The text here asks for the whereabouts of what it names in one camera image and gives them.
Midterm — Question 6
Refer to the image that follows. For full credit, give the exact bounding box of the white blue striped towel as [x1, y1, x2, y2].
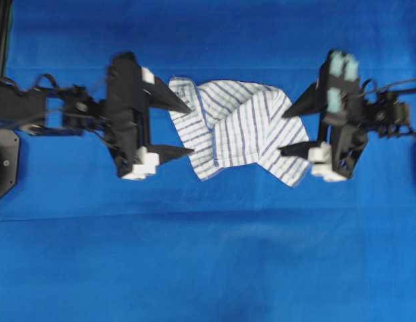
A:
[168, 76, 309, 187]

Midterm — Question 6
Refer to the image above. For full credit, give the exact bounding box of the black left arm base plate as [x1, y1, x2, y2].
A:
[0, 129, 20, 199]

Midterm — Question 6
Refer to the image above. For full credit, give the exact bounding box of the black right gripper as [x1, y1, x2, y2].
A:
[278, 50, 368, 182]

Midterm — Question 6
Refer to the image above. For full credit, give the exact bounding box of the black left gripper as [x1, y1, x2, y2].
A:
[103, 52, 194, 180]

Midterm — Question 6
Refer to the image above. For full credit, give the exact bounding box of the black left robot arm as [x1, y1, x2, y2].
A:
[0, 52, 193, 180]

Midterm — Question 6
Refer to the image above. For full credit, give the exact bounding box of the black aluminium table frame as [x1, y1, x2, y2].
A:
[0, 0, 12, 76]

